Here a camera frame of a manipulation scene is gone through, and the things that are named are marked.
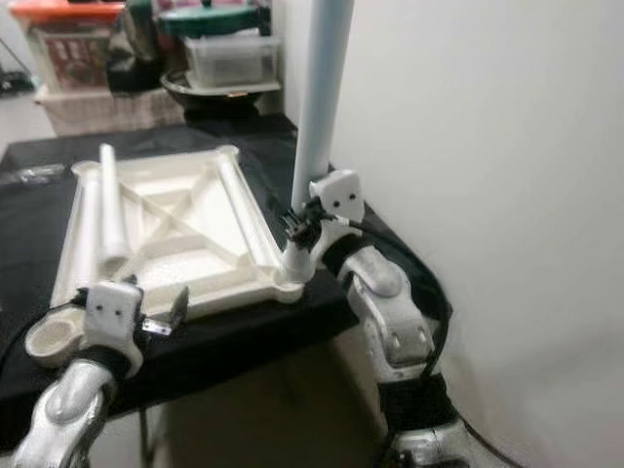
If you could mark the green pot lid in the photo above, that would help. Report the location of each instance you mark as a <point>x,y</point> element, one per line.
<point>214,23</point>

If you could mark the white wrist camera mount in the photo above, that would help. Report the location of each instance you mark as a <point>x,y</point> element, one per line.
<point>339,195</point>
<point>114,312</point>

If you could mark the orange-lid storage box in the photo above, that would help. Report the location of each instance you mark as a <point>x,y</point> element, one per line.
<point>68,54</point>

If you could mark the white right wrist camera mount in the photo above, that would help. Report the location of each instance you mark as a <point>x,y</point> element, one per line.
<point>339,195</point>

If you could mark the black wok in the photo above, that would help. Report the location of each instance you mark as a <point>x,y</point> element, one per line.
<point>214,102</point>

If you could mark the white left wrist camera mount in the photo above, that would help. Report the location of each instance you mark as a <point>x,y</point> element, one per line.
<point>114,312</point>

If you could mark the clear plastic container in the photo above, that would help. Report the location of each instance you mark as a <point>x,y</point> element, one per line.
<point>232,63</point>

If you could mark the patterned cloth covered stand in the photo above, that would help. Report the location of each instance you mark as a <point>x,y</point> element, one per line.
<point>102,115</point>

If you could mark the black tablecloth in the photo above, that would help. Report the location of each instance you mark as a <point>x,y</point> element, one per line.
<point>351,322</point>

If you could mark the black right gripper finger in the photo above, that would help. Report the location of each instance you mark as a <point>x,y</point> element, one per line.
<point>288,219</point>

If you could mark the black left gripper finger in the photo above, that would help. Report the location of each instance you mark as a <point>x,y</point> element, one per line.
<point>178,304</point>

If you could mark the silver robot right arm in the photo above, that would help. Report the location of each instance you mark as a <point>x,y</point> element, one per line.
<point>390,302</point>

